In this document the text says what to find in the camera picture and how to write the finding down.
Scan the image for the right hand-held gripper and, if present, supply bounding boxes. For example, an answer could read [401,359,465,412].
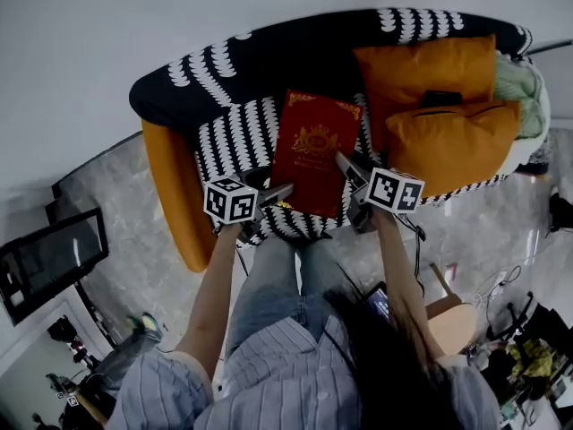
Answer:
[335,150,426,237]

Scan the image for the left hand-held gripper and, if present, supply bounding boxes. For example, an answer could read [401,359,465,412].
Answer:
[202,167,295,244]

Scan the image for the red book with gold print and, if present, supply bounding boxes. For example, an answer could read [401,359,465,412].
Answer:
[269,89,365,219]

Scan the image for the orange sofa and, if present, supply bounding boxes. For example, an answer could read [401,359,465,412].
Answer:
[128,7,552,274]

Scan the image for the person's left forearm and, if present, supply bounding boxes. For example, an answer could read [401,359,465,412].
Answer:
[174,223,245,381]

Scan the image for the person's right forearm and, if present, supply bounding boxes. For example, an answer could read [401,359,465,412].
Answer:
[372,210,447,358]

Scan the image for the person's blue jeans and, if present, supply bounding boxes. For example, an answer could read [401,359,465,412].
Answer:
[226,235,355,358]

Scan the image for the orange cushion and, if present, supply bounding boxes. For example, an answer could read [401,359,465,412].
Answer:
[352,34,499,152]
[385,99,523,199]

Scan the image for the black white striped blanket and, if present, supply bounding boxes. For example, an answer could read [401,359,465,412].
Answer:
[128,7,535,242]

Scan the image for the black device with screen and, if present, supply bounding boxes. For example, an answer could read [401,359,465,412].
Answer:
[363,280,396,327]

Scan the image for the white pillow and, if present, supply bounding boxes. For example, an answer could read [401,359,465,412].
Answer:
[505,118,552,175]

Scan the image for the wooden stool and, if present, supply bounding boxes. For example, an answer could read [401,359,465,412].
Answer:
[424,262,480,356]

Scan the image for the dark grey knit cloth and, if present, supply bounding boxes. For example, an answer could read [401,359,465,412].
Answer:
[517,148,553,176]

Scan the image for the mint green knit throw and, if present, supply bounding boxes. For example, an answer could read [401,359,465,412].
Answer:
[493,54,552,141]

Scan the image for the person's striped shirt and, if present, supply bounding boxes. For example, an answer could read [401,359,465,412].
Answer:
[107,314,503,430]

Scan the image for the black tripod stand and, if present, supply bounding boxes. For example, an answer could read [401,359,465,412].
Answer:
[484,290,539,345]

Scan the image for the black monitor screen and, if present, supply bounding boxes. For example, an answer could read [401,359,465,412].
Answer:
[0,207,111,327]

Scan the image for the yellow green bundle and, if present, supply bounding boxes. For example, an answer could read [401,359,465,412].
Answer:
[507,340,554,378]

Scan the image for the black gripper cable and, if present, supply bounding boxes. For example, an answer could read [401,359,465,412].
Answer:
[234,245,250,278]
[395,214,427,287]

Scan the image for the white cable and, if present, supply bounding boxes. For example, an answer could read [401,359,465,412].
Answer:
[471,263,526,309]

